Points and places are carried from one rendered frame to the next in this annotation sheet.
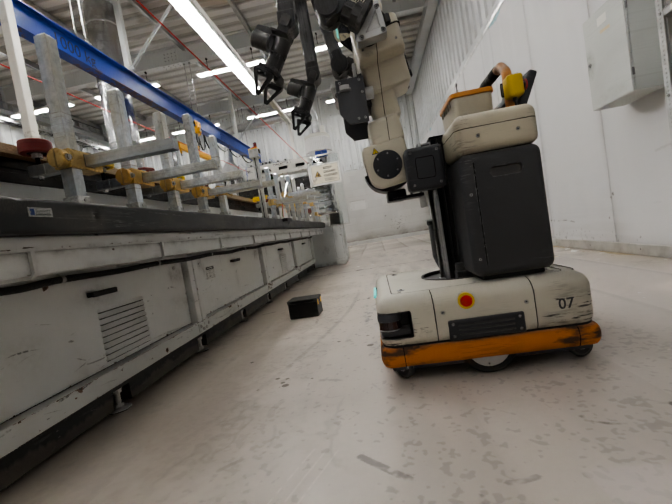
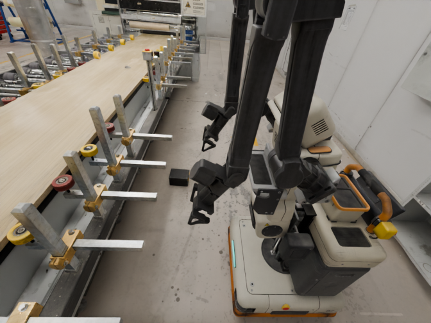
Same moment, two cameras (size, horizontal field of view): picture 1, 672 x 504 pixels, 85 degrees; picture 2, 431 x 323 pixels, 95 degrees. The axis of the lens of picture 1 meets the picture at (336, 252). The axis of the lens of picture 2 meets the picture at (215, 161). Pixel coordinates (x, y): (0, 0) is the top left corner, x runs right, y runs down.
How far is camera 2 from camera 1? 1.38 m
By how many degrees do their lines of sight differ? 38
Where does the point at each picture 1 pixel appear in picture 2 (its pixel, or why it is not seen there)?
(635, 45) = not seen: outside the picture
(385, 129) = (281, 216)
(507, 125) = (363, 263)
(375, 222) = (218, 24)
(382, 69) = not seen: hidden behind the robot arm
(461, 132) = (334, 261)
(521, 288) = (314, 306)
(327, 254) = (186, 71)
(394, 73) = not seen: hidden behind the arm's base
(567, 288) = (334, 308)
